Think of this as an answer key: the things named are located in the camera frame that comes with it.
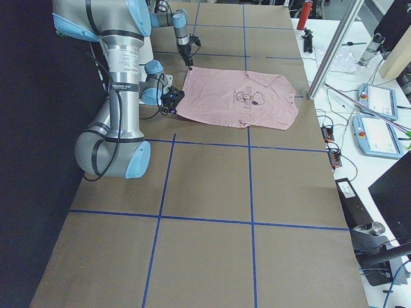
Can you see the pink printed t-shirt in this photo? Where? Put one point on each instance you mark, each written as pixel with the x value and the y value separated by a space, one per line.
pixel 238 99

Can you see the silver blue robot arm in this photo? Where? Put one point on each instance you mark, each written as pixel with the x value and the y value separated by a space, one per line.
pixel 113 144
pixel 161 15

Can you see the aluminium frame post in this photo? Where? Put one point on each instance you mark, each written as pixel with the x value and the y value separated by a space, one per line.
pixel 337 40

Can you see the far teach pendant tablet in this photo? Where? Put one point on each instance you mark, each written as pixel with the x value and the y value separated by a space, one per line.
pixel 379 99

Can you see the near teach pendant tablet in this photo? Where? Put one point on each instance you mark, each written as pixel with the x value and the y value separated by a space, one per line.
pixel 375 138

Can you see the black box with label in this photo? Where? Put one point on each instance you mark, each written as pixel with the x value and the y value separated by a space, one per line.
pixel 354 210

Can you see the black monitor near right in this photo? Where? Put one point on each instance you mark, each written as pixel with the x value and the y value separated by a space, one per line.
pixel 391 195

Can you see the black orange connector strip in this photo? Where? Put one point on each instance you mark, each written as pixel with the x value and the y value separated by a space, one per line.
pixel 332 148

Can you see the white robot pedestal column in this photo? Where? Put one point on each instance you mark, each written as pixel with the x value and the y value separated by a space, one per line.
pixel 151 48

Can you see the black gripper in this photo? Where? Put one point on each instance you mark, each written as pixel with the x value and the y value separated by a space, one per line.
pixel 167 107
pixel 185 52

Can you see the red water bottle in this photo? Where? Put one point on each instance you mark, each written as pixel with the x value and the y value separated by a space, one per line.
pixel 306 9

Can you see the black monitor stand clamp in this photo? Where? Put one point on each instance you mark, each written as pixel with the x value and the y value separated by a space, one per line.
pixel 380 259

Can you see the long reacher grabber stick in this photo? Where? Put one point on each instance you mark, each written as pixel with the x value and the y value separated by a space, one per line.
pixel 360 105

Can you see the teach pendant tablet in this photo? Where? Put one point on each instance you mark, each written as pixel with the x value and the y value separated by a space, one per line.
pixel 379 99
pixel 375 138

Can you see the black folded tripod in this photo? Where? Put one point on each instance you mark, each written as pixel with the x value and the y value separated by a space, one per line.
pixel 307 41

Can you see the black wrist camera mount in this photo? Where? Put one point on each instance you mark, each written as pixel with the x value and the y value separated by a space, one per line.
pixel 173 96
pixel 195 40

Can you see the clear drinking bottle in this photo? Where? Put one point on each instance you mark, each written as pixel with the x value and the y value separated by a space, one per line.
pixel 372 49

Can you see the clear plastic bag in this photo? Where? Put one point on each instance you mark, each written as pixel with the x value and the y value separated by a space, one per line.
pixel 344 60

